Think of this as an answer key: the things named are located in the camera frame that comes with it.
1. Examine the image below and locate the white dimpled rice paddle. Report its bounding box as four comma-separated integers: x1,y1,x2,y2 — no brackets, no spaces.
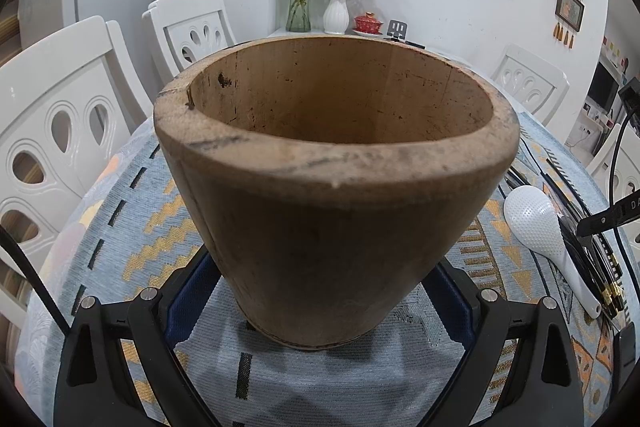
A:
503,185,602,320

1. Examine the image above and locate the brown wooden utensil holder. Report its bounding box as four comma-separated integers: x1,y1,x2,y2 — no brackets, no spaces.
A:
153,35,520,351

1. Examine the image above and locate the black chopstick gold band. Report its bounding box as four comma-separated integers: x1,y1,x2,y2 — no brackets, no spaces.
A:
544,158,626,317

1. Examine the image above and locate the blue patterned woven table mat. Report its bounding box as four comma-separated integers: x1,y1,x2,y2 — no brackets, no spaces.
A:
40,124,639,426

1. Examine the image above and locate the white chair far right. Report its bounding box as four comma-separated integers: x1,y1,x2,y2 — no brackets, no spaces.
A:
584,120,640,258

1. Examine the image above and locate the white chair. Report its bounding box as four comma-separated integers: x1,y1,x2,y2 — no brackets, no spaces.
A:
142,0,236,86
491,43,570,126
584,120,640,258
0,14,155,333

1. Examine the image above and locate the white chair near left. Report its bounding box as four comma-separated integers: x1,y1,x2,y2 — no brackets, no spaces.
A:
0,14,155,333

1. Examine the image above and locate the white chair right side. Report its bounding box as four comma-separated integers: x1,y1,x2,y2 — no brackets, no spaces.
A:
491,43,570,126

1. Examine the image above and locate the white chair far left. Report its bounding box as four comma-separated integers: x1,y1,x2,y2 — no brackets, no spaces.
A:
142,0,236,86

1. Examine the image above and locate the small framed picture lower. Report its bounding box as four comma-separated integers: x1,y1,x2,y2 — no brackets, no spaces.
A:
555,0,585,31

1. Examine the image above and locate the small phone stand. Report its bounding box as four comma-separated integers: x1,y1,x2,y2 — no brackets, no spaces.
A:
387,20,408,41

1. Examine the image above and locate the red lidded teacup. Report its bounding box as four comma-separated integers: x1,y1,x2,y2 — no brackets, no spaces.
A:
354,12,383,35

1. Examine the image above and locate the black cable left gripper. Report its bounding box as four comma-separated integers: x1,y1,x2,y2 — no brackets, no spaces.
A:
0,223,72,338

